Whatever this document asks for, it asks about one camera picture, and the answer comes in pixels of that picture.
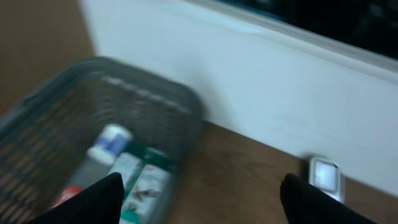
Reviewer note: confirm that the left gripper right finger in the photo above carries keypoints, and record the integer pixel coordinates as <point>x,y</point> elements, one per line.
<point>304,203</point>

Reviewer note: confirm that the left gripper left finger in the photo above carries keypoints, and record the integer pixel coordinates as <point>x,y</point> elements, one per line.
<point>98,204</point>

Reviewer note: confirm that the red coffee stick sachet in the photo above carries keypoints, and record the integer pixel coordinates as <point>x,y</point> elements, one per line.
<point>68,192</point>

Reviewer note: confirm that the green white glove package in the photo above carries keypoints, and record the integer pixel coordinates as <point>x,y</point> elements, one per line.
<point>145,172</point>

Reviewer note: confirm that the blue white yogurt cup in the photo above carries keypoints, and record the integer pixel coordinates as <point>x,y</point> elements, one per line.
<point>110,143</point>

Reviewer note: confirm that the white barcode scanner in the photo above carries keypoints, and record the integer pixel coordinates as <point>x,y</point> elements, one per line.
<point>327,176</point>

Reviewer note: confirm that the grey plastic mesh basket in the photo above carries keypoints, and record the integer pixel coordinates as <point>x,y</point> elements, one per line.
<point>44,139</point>

